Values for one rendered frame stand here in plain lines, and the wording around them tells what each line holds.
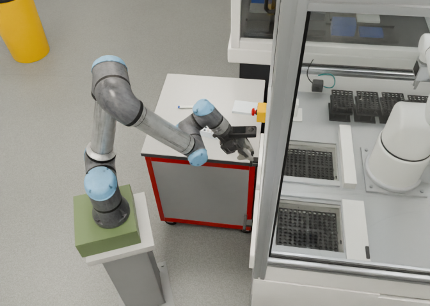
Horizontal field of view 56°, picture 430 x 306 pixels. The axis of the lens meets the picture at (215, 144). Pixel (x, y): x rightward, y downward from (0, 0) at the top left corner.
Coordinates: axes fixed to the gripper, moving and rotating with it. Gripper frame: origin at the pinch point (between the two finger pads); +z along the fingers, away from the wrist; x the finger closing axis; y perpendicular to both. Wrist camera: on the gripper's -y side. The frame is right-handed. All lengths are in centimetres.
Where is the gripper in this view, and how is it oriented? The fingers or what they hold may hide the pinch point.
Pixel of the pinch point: (253, 155)
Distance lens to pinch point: 175.5
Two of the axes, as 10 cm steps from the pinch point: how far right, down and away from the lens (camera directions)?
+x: -1.4, 7.5, -6.5
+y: -7.9, 3.1, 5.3
